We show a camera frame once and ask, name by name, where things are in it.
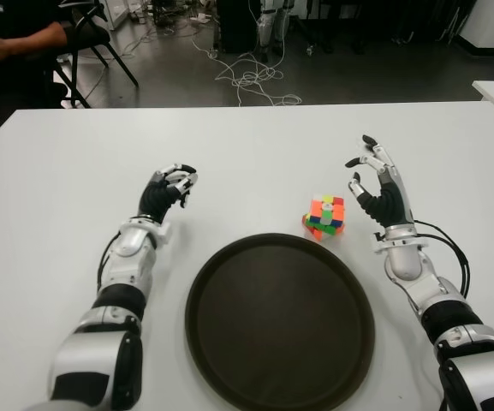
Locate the black folding chair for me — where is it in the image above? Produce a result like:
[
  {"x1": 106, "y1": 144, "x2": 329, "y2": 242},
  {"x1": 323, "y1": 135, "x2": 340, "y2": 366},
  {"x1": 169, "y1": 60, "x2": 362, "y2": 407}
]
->
[{"x1": 53, "y1": 0, "x2": 140, "y2": 108}]

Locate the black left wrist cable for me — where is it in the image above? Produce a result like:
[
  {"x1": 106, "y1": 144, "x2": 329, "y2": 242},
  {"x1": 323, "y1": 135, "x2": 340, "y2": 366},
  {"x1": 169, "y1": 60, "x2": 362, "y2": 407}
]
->
[{"x1": 95, "y1": 234, "x2": 122, "y2": 293}]

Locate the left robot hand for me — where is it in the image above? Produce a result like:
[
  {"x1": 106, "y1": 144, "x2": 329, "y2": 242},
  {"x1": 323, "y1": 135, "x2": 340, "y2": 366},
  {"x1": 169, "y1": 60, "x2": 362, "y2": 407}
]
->
[{"x1": 137, "y1": 162, "x2": 199, "y2": 224}]

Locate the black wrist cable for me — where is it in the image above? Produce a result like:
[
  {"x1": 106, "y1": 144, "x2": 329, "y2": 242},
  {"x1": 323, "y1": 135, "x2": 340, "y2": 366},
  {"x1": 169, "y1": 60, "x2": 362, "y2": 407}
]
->
[
  {"x1": 95, "y1": 234, "x2": 122, "y2": 293},
  {"x1": 413, "y1": 219, "x2": 471, "y2": 301}
]

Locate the seated person in black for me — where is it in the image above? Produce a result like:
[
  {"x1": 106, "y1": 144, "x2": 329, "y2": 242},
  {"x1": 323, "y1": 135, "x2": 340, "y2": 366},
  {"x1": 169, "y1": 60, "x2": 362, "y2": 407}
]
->
[{"x1": 0, "y1": 0, "x2": 80, "y2": 146}]

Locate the tangled white floor cable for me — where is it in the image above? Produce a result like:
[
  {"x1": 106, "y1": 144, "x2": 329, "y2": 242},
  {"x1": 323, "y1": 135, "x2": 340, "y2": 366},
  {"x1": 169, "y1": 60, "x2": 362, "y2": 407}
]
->
[{"x1": 190, "y1": 38, "x2": 303, "y2": 107}]

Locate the person's bare forearm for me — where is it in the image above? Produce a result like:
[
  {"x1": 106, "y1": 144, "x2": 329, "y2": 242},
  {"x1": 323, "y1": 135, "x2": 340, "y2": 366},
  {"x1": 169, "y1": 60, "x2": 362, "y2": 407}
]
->
[{"x1": 0, "y1": 21, "x2": 68, "y2": 59}]

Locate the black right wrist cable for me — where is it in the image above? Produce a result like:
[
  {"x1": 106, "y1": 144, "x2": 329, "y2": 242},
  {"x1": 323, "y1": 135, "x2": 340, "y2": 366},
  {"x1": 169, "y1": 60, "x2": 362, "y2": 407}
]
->
[{"x1": 413, "y1": 219, "x2": 471, "y2": 301}]

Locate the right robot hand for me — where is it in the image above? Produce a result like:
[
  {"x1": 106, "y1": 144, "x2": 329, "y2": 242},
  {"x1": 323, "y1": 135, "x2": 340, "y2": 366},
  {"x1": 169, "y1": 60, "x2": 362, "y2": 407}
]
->
[{"x1": 344, "y1": 134, "x2": 415, "y2": 230}]

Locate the multicoloured Rubik's cube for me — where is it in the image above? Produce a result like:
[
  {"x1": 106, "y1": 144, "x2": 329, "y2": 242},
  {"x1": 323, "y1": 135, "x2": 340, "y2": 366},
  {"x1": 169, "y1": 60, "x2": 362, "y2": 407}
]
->
[{"x1": 301, "y1": 194, "x2": 347, "y2": 242}]

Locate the dark brown round plate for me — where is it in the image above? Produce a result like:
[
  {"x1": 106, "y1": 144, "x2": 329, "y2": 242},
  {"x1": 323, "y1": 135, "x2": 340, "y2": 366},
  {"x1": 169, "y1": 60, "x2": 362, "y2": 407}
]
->
[{"x1": 184, "y1": 232, "x2": 376, "y2": 411}]

